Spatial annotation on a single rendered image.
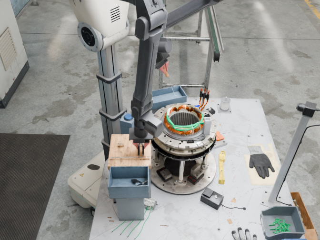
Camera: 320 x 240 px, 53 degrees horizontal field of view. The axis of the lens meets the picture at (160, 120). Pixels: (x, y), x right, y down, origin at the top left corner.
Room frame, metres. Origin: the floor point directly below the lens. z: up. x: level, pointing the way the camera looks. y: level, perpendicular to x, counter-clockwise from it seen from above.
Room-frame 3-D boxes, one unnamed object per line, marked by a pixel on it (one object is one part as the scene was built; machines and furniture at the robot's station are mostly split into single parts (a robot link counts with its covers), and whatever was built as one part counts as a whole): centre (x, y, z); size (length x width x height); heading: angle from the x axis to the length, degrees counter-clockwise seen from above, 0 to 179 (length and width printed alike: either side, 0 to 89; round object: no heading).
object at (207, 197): (0.94, -0.26, 0.81); 0.10 x 0.06 x 0.06; 56
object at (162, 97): (1.43, -0.01, 0.92); 0.25 x 0.11 x 0.28; 111
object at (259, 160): (1.20, -0.56, 0.79); 0.24 x 0.13 x 0.02; 179
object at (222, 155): (1.15, -0.34, 0.80); 0.22 x 0.04 x 0.03; 172
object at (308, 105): (0.95, -0.55, 1.37); 0.06 x 0.04 x 0.04; 64
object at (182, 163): (1.03, -0.11, 0.91); 0.02 x 0.02 x 0.21
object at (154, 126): (0.97, 0.04, 1.30); 0.11 x 0.09 x 0.12; 52
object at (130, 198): (0.86, 0.13, 0.92); 0.17 x 0.11 x 0.28; 92
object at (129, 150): (1.02, 0.13, 1.05); 0.20 x 0.19 x 0.02; 2
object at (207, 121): (1.10, -0.22, 1.14); 0.03 x 0.03 x 0.09; 5
